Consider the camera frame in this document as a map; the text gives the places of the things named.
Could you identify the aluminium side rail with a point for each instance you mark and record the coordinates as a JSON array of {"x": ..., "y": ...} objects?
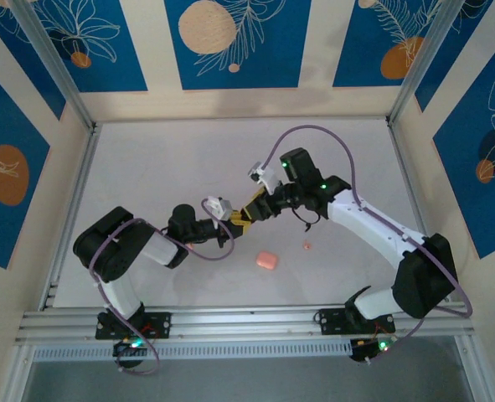
[
  {"x": 406, "y": 167},
  {"x": 84, "y": 167}
]

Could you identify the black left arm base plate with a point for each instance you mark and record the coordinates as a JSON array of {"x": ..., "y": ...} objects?
[{"x": 159, "y": 324}]

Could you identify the aluminium frame post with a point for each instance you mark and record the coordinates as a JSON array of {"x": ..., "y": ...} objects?
[
  {"x": 54, "y": 63},
  {"x": 436, "y": 63}
]

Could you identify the aluminium frame leg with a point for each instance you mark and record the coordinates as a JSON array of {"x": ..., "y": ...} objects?
[
  {"x": 17, "y": 377},
  {"x": 473, "y": 377}
]

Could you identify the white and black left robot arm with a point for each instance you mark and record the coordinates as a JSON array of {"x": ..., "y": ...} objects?
[{"x": 117, "y": 251}]

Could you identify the black right controller board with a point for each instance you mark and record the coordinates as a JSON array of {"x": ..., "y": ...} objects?
[{"x": 364, "y": 349}]

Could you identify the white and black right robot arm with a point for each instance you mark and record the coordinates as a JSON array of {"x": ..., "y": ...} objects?
[{"x": 377, "y": 226}]

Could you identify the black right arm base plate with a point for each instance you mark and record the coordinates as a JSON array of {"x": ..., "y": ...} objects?
[{"x": 331, "y": 320}]

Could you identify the aluminium mounting rail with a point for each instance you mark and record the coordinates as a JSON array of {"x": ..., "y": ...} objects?
[{"x": 251, "y": 320}]

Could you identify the pink earbud charging case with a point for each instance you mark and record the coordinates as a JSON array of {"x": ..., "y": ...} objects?
[{"x": 266, "y": 259}]

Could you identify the black left controller board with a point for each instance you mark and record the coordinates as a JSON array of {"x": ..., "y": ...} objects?
[{"x": 130, "y": 347}]

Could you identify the black controller board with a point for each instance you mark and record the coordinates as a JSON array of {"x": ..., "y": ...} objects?
[
  {"x": 130, "y": 347},
  {"x": 364, "y": 349}
]

